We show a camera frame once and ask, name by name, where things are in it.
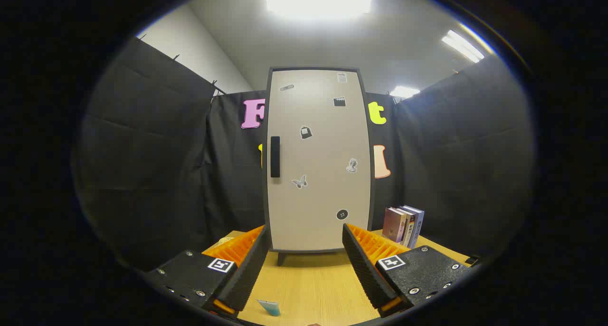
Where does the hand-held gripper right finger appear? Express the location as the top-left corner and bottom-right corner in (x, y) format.
(342, 223), (480, 318)

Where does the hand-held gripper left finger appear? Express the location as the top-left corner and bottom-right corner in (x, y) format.
(142, 225), (270, 319)

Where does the blue and white tube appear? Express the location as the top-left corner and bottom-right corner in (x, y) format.
(256, 299), (281, 316)

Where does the black door handle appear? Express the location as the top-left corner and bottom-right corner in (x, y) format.
(270, 136), (281, 178)

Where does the dark grey cabinet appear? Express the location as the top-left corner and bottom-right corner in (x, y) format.
(264, 66), (377, 267)

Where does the dark-spined book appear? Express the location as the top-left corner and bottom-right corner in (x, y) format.
(398, 207), (415, 247)

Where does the black backdrop cloth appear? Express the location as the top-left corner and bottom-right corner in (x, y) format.
(71, 36), (537, 272)

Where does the small ceiling light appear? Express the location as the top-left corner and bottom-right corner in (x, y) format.
(389, 86), (421, 99)

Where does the long ceiling light strip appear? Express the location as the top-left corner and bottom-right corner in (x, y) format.
(441, 29), (485, 64)

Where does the large ceiling light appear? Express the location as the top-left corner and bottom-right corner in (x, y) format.
(264, 0), (374, 20)

